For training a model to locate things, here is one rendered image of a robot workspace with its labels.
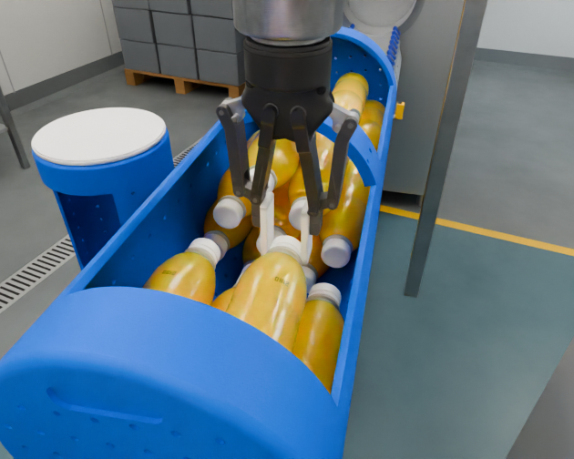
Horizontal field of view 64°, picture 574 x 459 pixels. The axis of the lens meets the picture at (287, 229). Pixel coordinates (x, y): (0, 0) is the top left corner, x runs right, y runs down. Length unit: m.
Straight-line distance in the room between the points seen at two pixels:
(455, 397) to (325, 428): 1.51
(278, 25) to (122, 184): 0.69
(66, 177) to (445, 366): 1.47
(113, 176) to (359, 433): 1.16
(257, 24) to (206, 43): 3.70
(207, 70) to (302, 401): 3.90
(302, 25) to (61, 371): 0.29
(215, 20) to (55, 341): 3.73
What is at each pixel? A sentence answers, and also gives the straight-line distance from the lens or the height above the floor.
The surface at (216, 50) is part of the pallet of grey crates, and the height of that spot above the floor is 0.42.
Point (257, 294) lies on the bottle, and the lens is 0.43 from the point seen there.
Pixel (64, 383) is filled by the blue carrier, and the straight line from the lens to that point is 0.34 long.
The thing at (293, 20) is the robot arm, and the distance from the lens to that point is 0.37.
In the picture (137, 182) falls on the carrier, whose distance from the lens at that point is 1.01.
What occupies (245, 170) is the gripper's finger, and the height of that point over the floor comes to 1.23.
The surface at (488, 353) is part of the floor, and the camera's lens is 2.02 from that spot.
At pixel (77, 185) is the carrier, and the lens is 1.01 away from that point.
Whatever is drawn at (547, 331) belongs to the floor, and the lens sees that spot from 2.21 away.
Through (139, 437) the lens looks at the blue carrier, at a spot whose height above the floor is 1.16.
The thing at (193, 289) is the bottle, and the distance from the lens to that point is 0.48.
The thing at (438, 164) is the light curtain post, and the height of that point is 0.66.
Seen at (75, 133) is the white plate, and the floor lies 1.04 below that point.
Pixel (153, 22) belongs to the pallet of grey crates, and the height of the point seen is 0.58.
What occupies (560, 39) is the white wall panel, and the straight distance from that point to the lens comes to 5.48.
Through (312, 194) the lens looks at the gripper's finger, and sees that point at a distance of 0.46.
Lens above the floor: 1.46
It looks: 36 degrees down
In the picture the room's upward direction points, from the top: straight up
